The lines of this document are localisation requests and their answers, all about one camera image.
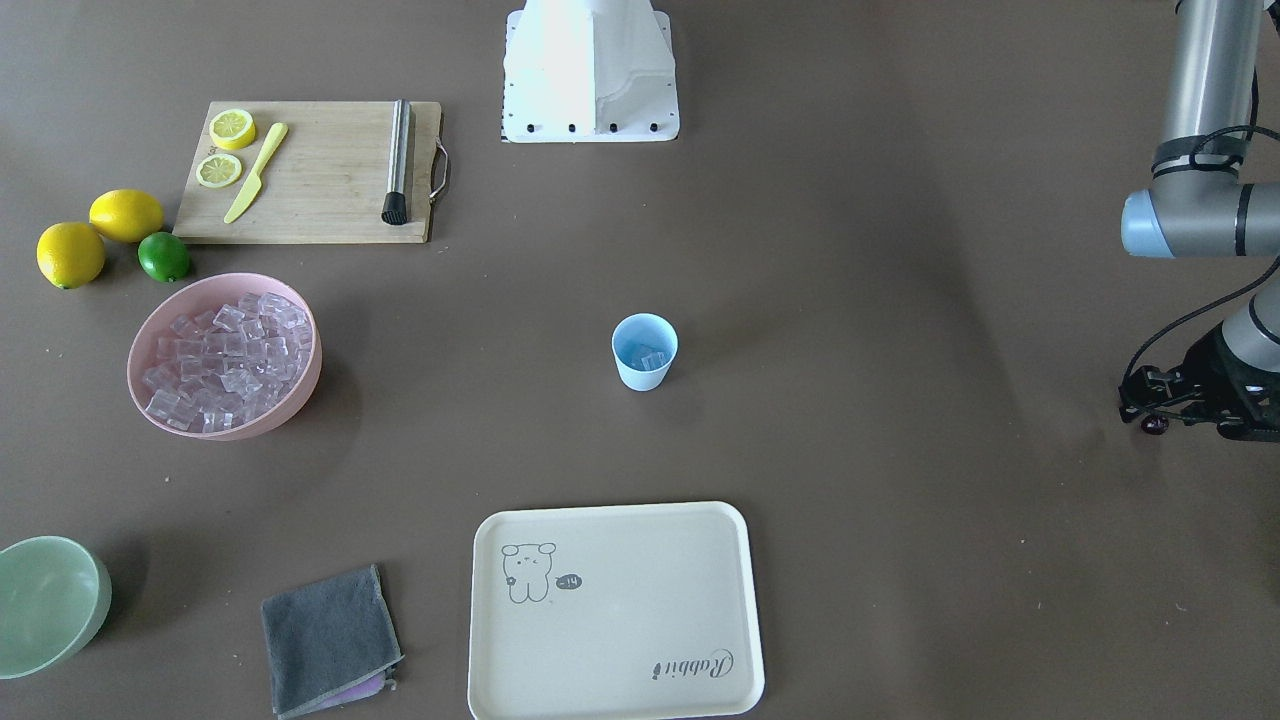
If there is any dark red cherry pair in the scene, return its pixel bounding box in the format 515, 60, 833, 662
1140, 414, 1171, 436

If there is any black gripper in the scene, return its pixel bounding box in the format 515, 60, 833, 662
1117, 328, 1279, 443

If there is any light blue cup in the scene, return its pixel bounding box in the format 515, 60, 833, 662
611, 313, 678, 392

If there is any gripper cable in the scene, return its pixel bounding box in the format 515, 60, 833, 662
1123, 126, 1280, 386

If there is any cream rabbit tray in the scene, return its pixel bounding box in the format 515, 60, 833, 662
468, 501, 765, 719

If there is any wooden cutting board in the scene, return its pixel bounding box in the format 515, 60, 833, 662
173, 100, 447, 245

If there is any green bowl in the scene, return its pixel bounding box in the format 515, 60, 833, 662
1, 536, 113, 680

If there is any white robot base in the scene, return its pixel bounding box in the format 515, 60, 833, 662
500, 1, 681, 143

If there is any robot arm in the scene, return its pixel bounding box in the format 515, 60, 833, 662
1117, 1, 1279, 442

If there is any pink bowl of ice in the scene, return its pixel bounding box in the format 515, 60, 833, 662
127, 273, 323, 441

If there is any grey folded cloth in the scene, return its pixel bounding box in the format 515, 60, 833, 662
260, 564, 404, 719

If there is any green lime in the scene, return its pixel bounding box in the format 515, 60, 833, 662
137, 231, 191, 283

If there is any lemon slice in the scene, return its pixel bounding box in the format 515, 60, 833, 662
207, 108, 257, 151
195, 152, 243, 190

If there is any yellow plastic knife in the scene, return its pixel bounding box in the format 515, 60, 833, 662
223, 122, 289, 224

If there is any steel muddler black tip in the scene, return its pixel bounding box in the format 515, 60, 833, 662
381, 99, 412, 225

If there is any yellow lemon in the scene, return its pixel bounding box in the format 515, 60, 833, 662
36, 222, 106, 290
90, 188, 165, 243

